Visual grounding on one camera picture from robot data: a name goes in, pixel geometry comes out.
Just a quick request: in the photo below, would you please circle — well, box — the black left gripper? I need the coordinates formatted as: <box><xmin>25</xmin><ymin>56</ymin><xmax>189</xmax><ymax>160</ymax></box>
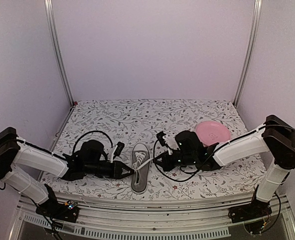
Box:
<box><xmin>84</xmin><ymin>161</ymin><xmax>135</xmax><ymax>180</ymax></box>

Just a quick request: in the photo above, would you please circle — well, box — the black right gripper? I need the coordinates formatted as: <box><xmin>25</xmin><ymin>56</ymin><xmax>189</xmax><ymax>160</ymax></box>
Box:
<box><xmin>152</xmin><ymin>150</ymin><xmax>197</xmax><ymax>172</ymax></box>

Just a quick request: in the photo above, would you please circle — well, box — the grey canvas sneaker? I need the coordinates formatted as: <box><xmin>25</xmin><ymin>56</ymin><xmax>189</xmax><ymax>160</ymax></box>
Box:
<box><xmin>131</xmin><ymin>143</ymin><xmax>151</xmax><ymax>194</ymax></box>

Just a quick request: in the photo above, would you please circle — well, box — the white shoelace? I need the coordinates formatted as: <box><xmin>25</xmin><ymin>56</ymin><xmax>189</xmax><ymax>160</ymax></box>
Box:
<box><xmin>132</xmin><ymin>151</ymin><xmax>153</xmax><ymax>172</ymax></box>

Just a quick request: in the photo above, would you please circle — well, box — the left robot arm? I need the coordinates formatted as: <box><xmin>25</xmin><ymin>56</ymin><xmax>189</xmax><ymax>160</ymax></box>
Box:
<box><xmin>0</xmin><ymin>127</ymin><xmax>135</xmax><ymax>217</ymax></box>

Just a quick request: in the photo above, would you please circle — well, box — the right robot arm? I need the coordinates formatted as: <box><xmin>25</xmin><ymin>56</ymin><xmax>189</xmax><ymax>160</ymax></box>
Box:
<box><xmin>152</xmin><ymin>115</ymin><xmax>295</xmax><ymax>218</ymax></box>

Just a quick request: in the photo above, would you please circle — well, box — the floral table mat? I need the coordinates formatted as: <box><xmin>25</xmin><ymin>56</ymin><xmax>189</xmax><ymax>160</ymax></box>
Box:
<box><xmin>40</xmin><ymin>99</ymin><xmax>266</xmax><ymax>201</ymax></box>

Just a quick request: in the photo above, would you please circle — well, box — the pink plate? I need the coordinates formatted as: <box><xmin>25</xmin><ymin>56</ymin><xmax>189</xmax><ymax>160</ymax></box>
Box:
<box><xmin>195</xmin><ymin>121</ymin><xmax>231</xmax><ymax>146</ymax></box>

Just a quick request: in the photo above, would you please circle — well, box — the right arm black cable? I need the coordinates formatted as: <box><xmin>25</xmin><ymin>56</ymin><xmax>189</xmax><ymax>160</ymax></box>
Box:
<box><xmin>152</xmin><ymin>139</ymin><xmax>213</xmax><ymax>182</ymax></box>

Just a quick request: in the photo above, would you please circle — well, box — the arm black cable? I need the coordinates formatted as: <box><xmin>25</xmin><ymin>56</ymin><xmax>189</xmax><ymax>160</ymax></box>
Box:
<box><xmin>72</xmin><ymin>130</ymin><xmax>115</xmax><ymax>161</ymax></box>
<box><xmin>152</xmin><ymin>139</ymin><xmax>213</xmax><ymax>182</ymax></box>

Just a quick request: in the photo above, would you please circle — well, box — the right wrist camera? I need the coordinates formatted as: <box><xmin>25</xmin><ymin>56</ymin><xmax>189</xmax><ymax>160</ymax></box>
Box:
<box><xmin>156</xmin><ymin>131</ymin><xmax>174</xmax><ymax>155</ymax></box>

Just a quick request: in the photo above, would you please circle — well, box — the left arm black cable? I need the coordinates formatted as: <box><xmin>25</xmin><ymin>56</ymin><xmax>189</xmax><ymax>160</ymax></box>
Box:
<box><xmin>72</xmin><ymin>130</ymin><xmax>115</xmax><ymax>161</ymax></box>

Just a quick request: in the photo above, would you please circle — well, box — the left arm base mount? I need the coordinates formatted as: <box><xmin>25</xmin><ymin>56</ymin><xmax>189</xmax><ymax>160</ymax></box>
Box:
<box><xmin>35</xmin><ymin>184</ymin><xmax>80</xmax><ymax>223</ymax></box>

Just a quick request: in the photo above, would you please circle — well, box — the aluminium front rail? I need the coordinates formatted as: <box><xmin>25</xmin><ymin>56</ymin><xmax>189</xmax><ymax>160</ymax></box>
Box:
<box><xmin>14</xmin><ymin>193</ymin><xmax>295</xmax><ymax>240</ymax></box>

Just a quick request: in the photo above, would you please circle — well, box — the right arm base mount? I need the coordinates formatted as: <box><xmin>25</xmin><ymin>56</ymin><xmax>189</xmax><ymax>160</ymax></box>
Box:
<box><xmin>228</xmin><ymin>196</ymin><xmax>272</xmax><ymax>235</ymax></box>

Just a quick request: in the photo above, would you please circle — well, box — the left aluminium frame post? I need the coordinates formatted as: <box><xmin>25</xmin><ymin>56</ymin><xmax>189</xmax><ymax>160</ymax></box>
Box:
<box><xmin>44</xmin><ymin>0</ymin><xmax>75</xmax><ymax>107</ymax></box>

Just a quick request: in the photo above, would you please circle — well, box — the aluminium frame post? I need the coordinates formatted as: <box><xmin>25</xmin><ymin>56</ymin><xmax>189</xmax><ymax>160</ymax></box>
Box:
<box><xmin>44</xmin><ymin>0</ymin><xmax>75</xmax><ymax>107</ymax></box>
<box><xmin>233</xmin><ymin>0</ymin><xmax>263</xmax><ymax>108</ymax></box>

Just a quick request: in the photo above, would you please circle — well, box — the right aluminium frame post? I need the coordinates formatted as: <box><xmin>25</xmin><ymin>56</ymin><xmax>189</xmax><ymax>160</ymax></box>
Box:
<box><xmin>233</xmin><ymin>0</ymin><xmax>263</xmax><ymax>108</ymax></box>

